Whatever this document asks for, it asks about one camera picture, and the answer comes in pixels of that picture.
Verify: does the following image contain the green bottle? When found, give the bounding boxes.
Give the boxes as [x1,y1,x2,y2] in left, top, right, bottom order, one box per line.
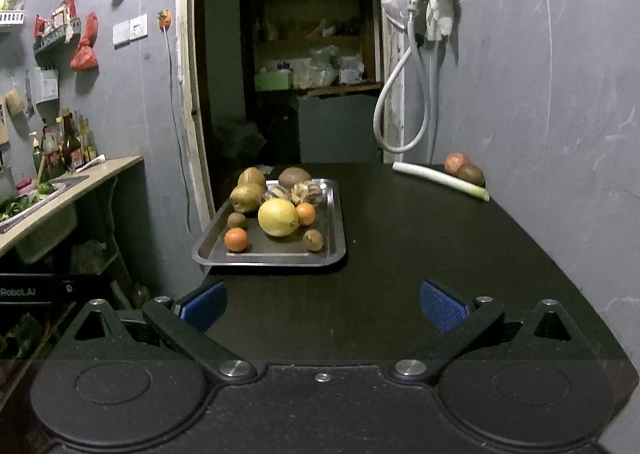
[31,131,45,180]

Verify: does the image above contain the metal tray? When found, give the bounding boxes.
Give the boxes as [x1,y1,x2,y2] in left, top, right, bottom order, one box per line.
[192,178,347,269]

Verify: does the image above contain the red-capped bottle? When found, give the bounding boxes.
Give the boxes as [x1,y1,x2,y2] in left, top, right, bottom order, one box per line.
[42,126,62,177]

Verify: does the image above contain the metal sink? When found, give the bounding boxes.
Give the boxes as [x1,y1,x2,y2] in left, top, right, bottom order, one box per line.
[0,174,90,235]

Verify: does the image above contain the grey hanging cable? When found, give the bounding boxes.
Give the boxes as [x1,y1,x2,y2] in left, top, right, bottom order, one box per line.
[166,29,196,235]

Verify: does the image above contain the yellow lemon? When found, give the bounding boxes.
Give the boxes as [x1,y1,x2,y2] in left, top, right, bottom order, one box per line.
[257,198,300,238]

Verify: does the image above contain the leek stalk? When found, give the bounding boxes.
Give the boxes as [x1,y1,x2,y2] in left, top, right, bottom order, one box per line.
[392,161,490,202]

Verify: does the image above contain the dark sauce bottle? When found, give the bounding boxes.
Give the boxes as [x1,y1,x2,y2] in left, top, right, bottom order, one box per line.
[61,114,82,172]

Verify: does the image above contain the green box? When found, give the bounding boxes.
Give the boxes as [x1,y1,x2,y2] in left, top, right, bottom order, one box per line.
[254,70,295,92]

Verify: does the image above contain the yellow-green mango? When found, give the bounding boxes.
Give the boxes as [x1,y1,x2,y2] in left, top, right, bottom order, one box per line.
[237,167,267,187]

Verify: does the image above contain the white hose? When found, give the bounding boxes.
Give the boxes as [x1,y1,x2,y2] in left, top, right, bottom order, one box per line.
[373,9,432,154]

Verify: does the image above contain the green vegetables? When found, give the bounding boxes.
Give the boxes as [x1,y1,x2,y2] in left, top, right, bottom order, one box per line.
[0,184,56,222]

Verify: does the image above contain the red apple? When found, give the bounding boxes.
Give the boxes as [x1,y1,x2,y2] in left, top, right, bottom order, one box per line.
[444,152,472,174]

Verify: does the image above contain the brown kiwi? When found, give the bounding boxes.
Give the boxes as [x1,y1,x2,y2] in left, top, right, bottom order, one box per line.
[456,163,486,187]
[278,167,313,190]

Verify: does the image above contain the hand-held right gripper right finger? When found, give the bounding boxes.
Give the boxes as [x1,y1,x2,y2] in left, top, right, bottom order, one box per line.
[389,280,588,383]

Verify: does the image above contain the red snack packets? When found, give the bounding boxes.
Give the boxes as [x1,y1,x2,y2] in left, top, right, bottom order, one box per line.
[34,0,77,37]

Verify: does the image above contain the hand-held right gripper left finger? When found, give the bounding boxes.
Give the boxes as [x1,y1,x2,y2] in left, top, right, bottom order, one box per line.
[52,280,257,383]

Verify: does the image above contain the pile of plastic bags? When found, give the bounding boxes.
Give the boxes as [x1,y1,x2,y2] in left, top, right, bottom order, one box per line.
[295,46,366,87]

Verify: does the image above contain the white cloth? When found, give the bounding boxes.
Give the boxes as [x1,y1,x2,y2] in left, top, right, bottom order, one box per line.
[424,0,457,41]

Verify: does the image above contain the white wall container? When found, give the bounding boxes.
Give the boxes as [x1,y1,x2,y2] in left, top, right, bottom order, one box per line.
[32,66,60,102]

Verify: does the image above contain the white door frame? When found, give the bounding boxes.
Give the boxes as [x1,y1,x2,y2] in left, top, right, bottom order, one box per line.
[174,0,217,235]

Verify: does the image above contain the yellow oil bottle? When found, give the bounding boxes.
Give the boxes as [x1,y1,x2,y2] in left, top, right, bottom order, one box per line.
[79,116,98,165]

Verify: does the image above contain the yellow-brown pear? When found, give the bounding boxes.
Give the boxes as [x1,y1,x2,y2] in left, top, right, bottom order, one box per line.
[229,182,266,214]

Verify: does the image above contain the beige kitchen counter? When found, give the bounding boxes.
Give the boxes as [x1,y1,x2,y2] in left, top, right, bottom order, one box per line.
[0,155,145,255]

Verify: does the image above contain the grey cabinet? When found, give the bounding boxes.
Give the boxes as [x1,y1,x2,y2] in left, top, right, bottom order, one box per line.
[298,93,383,164]

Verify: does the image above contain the tan sponge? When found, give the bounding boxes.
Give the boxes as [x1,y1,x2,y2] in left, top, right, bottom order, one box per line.
[5,89,27,116]

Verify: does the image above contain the grey wall rack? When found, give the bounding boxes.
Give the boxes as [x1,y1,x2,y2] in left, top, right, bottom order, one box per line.
[32,18,82,54]

